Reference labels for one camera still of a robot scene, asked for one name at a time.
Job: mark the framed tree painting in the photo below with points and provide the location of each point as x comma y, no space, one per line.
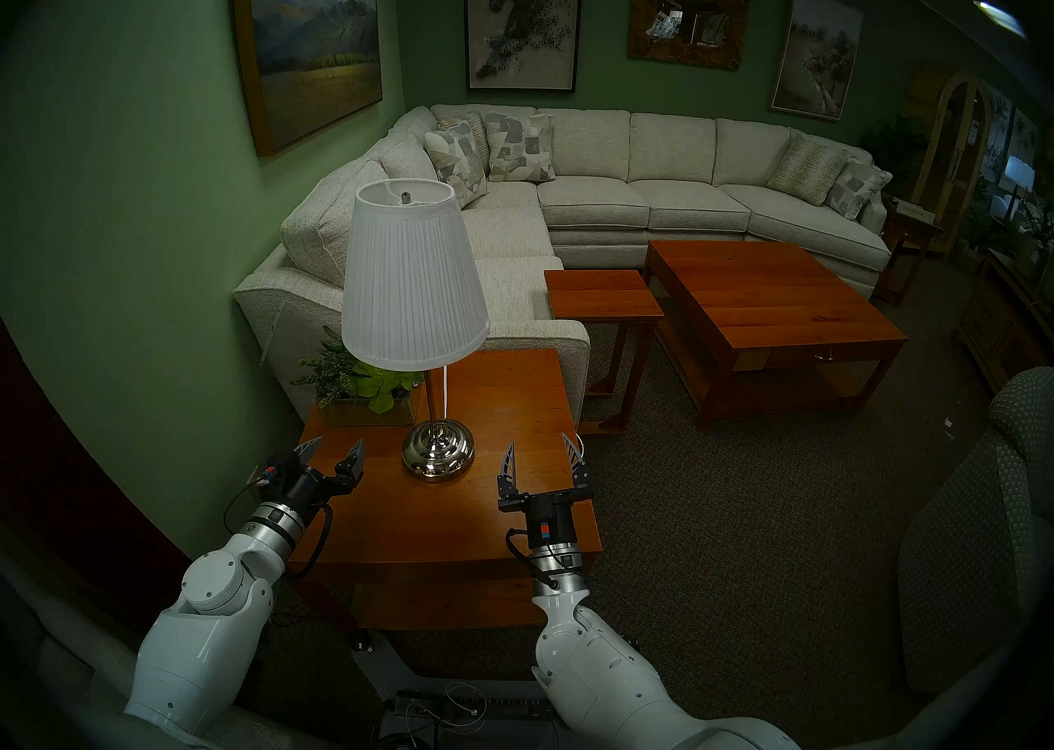
817,55

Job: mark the dark wooden end table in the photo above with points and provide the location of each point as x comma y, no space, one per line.
906,242

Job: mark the framed mountain landscape painting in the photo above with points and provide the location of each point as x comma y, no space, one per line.
317,40

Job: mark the reddish wooden end table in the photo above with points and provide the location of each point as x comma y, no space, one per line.
502,394

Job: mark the green plant in wooden box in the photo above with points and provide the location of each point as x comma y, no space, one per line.
362,394

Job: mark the framed palm wall pictures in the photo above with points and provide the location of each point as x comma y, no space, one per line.
1009,126

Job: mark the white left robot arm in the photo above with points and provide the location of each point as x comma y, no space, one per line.
206,625

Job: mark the rustic wooden frame mirror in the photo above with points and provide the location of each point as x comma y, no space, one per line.
687,19

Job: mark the grey robot mobile base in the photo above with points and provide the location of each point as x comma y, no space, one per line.
461,703

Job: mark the white shade chrome table lamp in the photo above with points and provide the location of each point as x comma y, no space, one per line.
412,279

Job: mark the ceiling light fixture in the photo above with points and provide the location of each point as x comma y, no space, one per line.
1000,18

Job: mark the small reddish wooden side table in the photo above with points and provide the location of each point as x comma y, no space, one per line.
601,295

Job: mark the grey upholstered seat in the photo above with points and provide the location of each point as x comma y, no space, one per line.
58,658

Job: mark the cream sectional sofa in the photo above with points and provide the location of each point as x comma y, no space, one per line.
609,205

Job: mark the dark green floor plant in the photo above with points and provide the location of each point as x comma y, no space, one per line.
893,149

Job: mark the white wall outlet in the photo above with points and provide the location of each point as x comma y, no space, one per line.
255,476

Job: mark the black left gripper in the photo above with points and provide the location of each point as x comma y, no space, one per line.
309,483

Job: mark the large grey patchwork pillow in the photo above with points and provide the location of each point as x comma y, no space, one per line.
454,168

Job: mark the black framed horse artwork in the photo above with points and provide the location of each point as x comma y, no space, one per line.
523,15

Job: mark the white card on table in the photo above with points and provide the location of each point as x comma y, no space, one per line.
916,211

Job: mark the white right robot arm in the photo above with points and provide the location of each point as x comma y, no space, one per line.
609,674

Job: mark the green patterned armchair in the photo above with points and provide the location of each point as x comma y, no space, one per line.
980,542

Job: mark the small plant on dresser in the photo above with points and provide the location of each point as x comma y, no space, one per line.
1037,229

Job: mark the brown wooden dresser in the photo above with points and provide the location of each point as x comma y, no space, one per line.
1000,320

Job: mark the white shade background lamp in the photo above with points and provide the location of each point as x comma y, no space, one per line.
1018,173

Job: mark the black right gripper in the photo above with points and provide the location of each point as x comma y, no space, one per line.
550,519

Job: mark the large reddish wooden coffee table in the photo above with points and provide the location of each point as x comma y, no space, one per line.
766,295

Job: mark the beige striped pillow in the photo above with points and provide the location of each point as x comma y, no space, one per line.
478,130
807,170

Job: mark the arched light wooden cabinet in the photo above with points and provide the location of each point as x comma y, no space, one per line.
947,155

